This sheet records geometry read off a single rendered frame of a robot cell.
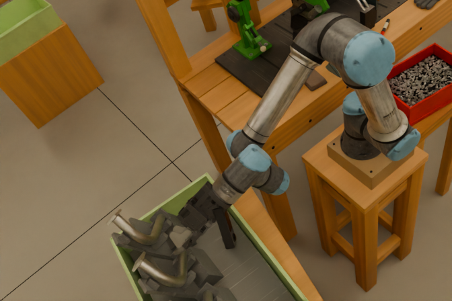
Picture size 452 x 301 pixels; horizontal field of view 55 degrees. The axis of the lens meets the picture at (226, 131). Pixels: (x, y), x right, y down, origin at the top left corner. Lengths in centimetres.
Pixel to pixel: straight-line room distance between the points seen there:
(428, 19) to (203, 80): 104
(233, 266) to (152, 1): 109
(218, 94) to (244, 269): 82
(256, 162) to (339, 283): 140
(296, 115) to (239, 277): 68
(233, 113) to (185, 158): 114
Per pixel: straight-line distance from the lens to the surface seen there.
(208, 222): 111
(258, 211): 166
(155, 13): 191
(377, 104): 119
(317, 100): 182
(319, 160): 167
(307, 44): 112
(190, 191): 161
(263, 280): 149
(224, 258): 154
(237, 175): 106
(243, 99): 190
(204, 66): 212
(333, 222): 211
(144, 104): 344
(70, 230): 303
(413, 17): 215
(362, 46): 101
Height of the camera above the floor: 222
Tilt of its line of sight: 48 degrees down
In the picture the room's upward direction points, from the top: 22 degrees counter-clockwise
